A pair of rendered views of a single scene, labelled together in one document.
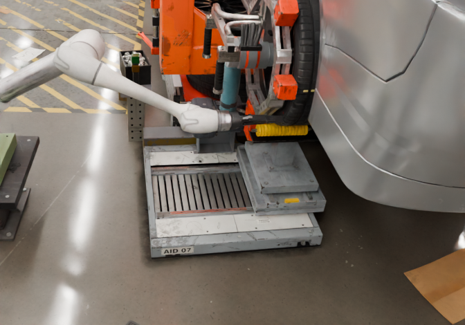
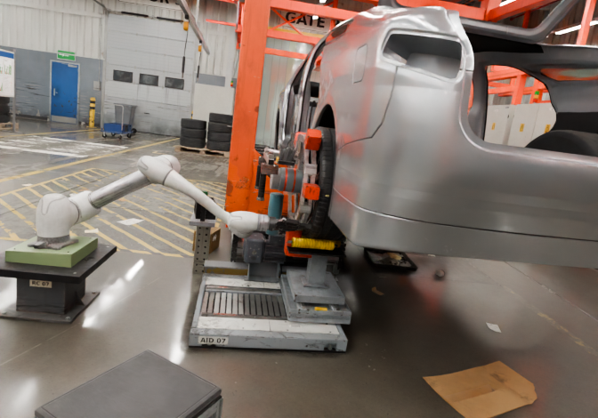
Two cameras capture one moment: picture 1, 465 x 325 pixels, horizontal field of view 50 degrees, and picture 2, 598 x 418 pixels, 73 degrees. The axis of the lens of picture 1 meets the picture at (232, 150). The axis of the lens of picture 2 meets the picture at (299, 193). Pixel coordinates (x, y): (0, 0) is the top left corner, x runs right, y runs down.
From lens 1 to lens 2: 0.71 m
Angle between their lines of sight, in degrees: 26
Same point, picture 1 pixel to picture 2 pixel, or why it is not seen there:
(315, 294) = (336, 386)
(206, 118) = (248, 216)
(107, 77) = (175, 179)
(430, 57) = (397, 105)
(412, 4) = (383, 75)
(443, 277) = (461, 385)
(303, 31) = (325, 151)
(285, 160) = (318, 278)
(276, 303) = (297, 389)
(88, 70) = (161, 171)
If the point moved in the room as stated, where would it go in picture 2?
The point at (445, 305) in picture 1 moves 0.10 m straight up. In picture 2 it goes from (464, 406) to (467, 387)
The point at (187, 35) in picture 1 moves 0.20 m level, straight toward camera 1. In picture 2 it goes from (246, 180) to (243, 186)
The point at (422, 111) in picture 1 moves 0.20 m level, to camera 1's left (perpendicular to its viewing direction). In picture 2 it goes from (397, 148) to (339, 140)
